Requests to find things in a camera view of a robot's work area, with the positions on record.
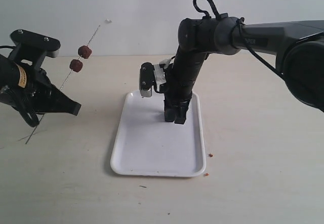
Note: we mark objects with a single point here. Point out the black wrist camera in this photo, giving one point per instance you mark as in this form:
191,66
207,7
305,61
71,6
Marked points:
152,77
33,47

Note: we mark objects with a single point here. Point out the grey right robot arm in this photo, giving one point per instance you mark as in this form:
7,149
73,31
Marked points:
297,47

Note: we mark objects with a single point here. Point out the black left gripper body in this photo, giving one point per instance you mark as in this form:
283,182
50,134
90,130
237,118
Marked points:
25,88

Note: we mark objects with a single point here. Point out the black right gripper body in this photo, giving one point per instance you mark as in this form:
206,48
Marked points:
182,75

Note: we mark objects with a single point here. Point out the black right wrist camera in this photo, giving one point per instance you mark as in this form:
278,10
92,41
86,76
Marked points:
152,77

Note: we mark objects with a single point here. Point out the white plastic tray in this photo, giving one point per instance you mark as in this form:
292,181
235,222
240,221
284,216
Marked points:
146,145

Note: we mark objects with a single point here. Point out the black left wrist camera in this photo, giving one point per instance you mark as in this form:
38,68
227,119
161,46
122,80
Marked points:
33,47

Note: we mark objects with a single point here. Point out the dark red date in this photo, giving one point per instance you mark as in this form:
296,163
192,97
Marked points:
84,52
76,65

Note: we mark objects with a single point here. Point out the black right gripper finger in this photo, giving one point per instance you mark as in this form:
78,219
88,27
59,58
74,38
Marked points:
181,109
170,113

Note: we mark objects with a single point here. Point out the thin metal skewer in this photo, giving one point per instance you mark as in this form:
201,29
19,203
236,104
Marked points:
63,84

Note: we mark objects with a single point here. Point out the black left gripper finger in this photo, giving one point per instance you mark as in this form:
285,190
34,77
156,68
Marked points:
63,102

